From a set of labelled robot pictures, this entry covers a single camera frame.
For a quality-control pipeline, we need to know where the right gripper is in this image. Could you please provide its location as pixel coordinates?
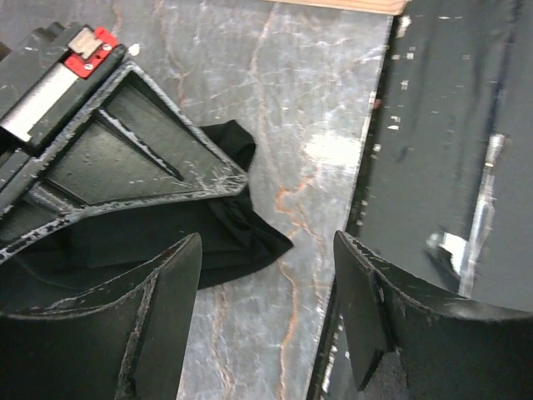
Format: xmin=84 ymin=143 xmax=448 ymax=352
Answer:
xmin=1 ymin=22 xmax=247 ymax=261

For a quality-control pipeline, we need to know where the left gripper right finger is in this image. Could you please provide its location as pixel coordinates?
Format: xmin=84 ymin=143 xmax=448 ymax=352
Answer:
xmin=333 ymin=231 xmax=532 ymax=399

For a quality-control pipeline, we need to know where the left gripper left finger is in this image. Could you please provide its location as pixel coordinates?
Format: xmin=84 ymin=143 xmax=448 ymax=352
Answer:
xmin=1 ymin=234 xmax=202 ymax=399

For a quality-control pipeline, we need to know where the black underwear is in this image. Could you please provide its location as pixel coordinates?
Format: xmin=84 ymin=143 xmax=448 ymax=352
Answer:
xmin=0 ymin=119 xmax=295 ymax=312

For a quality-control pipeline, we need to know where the wooden compartment tray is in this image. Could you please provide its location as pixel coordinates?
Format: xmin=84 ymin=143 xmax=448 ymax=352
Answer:
xmin=275 ymin=0 xmax=409 ymax=16

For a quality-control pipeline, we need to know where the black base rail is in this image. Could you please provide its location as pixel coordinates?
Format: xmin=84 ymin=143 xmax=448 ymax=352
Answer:
xmin=321 ymin=1 xmax=532 ymax=399

